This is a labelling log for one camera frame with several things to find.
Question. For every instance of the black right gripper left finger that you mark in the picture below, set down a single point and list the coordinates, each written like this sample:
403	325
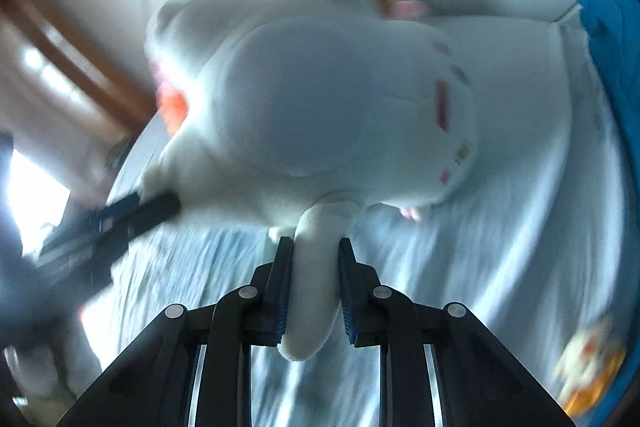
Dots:
193	361

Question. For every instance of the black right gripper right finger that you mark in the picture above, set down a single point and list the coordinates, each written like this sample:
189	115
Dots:
437	366

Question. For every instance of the brown wooden door frame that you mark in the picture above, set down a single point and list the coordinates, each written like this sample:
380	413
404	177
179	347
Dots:
82	62

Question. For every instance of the pink pig plush orange dress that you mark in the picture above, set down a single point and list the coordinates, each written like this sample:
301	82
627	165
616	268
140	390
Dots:
170	100

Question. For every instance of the white orange plush toy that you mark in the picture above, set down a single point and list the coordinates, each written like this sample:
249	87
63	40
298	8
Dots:
588	366

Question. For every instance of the white bed sheet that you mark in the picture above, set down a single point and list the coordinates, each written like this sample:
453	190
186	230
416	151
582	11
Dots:
538	242

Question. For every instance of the blue fabric at edge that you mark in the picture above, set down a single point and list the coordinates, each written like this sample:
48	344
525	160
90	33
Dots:
613	30

